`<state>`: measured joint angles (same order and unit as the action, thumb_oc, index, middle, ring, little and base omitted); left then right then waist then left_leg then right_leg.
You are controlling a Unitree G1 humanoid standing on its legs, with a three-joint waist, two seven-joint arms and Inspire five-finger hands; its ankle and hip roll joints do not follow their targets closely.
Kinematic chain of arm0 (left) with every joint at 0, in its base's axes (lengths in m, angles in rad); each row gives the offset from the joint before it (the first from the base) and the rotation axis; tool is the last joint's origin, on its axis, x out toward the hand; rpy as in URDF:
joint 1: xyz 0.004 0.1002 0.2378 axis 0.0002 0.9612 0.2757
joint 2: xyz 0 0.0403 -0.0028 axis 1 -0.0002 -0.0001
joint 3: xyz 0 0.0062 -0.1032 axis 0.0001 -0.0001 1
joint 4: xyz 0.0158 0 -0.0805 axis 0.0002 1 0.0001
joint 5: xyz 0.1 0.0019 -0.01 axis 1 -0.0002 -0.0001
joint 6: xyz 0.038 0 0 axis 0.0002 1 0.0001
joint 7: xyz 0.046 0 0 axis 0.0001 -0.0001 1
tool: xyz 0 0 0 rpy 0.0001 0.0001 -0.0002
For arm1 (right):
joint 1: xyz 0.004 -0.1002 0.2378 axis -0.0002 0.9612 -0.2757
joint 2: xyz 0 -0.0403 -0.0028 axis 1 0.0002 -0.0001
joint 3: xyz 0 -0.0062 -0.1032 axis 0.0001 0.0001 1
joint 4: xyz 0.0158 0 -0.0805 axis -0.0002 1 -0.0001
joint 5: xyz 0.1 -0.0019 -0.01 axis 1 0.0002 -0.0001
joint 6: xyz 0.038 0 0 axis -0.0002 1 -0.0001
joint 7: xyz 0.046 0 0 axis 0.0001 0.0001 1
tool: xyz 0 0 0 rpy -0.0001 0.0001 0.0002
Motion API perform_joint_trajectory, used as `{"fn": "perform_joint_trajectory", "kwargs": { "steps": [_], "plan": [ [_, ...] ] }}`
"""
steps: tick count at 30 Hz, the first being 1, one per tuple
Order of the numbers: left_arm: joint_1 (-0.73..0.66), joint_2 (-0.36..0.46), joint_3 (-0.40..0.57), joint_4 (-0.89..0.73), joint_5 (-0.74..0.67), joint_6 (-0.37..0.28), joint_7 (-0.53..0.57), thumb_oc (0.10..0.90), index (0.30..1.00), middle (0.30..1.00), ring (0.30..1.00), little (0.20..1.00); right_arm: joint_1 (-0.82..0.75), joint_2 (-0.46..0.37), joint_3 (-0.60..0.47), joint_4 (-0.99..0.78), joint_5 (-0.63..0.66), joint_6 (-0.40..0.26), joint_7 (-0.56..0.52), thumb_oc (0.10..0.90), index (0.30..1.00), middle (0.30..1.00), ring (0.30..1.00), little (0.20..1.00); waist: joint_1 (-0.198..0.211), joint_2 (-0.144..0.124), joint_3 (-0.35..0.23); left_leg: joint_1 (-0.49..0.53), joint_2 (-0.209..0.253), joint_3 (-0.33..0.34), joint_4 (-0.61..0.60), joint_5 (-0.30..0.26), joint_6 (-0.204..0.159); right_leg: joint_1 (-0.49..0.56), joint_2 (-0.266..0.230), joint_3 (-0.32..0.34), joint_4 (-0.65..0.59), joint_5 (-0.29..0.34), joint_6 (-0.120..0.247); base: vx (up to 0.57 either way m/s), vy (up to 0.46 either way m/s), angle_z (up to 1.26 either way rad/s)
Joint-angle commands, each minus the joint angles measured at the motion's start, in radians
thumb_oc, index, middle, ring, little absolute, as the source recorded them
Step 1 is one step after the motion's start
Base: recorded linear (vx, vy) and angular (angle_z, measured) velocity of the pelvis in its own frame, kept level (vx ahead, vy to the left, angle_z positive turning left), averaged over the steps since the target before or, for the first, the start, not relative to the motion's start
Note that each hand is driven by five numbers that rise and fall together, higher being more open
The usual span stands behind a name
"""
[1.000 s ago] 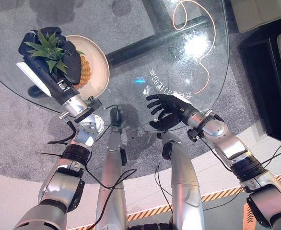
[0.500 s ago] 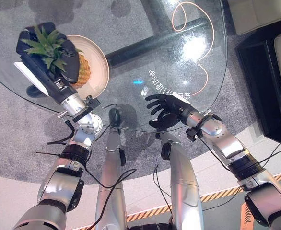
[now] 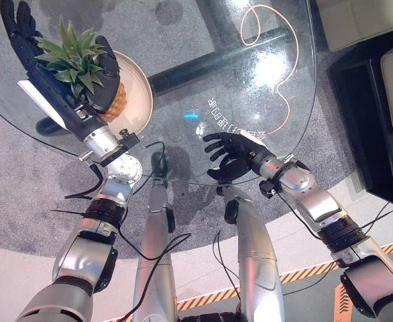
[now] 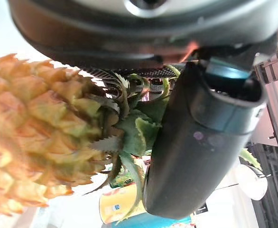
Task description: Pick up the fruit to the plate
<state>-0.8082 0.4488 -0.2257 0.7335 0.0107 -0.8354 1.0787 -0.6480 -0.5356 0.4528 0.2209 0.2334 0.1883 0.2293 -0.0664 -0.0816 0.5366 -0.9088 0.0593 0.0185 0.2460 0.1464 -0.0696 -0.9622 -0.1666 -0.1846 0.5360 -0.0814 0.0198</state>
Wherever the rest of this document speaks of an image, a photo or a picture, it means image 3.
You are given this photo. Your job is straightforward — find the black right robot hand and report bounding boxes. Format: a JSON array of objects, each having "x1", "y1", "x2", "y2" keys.
[{"x1": 203, "y1": 131, "x2": 268, "y2": 183}]

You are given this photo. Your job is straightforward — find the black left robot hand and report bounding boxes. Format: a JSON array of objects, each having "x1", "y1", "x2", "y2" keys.
[{"x1": 0, "y1": 0, "x2": 121, "y2": 142}]

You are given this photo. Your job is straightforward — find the pineapple with green crown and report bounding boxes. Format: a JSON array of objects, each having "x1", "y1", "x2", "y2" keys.
[{"x1": 34, "y1": 15, "x2": 128, "y2": 122}]

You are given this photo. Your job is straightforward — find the beige round plate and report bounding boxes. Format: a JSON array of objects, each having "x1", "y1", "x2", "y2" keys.
[{"x1": 105, "y1": 50, "x2": 154, "y2": 137}]

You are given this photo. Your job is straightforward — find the grey rug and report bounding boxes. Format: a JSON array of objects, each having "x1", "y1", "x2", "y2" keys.
[{"x1": 0, "y1": 0, "x2": 363, "y2": 260}]

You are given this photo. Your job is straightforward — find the silver right robot leg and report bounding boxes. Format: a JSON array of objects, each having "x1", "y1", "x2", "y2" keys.
[{"x1": 215, "y1": 185, "x2": 286, "y2": 322}]

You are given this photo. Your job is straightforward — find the silver robot leg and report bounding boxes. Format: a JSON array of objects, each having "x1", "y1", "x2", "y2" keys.
[
  {"x1": 131, "y1": 152, "x2": 180, "y2": 322},
  {"x1": 215, "y1": 185, "x2": 286, "y2": 322}
]

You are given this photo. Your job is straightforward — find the black side table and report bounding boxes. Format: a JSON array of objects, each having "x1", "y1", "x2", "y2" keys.
[{"x1": 326, "y1": 32, "x2": 393, "y2": 208}]

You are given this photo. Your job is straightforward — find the yellow black hazard tape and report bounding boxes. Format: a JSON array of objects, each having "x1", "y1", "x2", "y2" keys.
[{"x1": 111, "y1": 237, "x2": 393, "y2": 322}]

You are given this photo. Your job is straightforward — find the silver left robot leg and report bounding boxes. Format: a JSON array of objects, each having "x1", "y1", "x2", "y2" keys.
[{"x1": 131, "y1": 152, "x2": 180, "y2": 322}]

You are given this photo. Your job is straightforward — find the beige sofa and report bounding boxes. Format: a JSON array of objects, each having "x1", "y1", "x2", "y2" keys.
[{"x1": 316, "y1": 0, "x2": 393, "y2": 53}]

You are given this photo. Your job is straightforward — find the black table base frame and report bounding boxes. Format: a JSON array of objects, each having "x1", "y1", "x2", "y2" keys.
[{"x1": 35, "y1": 0, "x2": 288, "y2": 137}]

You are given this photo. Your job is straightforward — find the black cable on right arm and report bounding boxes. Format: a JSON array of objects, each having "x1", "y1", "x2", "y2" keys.
[{"x1": 276, "y1": 189, "x2": 393, "y2": 297}]

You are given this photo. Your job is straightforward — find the orange cable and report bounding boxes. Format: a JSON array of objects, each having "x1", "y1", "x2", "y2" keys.
[{"x1": 239, "y1": 3, "x2": 300, "y2": 136}]

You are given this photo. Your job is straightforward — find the black cable on right leg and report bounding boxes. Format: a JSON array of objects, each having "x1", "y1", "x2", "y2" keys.
[{"x1": 212, "y1": 229, "x2": 241, "y2": 293}]

